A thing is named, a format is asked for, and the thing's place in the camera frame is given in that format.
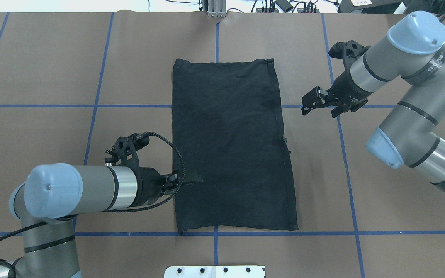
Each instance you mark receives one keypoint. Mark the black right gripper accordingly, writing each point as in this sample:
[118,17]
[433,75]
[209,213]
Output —
[347,91]

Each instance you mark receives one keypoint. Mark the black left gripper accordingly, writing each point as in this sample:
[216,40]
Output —
[151,187]

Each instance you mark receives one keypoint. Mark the black printed t-shirt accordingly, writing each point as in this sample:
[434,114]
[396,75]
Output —
[227,123]

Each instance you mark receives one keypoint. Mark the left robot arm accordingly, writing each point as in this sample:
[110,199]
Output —
[53,195]

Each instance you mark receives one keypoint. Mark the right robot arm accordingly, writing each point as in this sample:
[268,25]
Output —
[414,50]

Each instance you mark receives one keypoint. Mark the brown table mat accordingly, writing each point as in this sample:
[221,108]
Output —
[70,84]

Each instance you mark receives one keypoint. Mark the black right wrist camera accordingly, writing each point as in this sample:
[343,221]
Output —
[349,52]

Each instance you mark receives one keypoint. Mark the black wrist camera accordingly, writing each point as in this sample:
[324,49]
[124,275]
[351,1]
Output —
[349,52]
[124,151]

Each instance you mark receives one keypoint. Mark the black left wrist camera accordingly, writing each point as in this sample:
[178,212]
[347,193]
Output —
[124,151]

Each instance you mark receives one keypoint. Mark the white pedestal base plate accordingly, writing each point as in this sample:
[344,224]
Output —
[224,271]

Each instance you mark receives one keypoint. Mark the aluminium frame post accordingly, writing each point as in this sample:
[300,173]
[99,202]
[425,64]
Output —
[215,8]

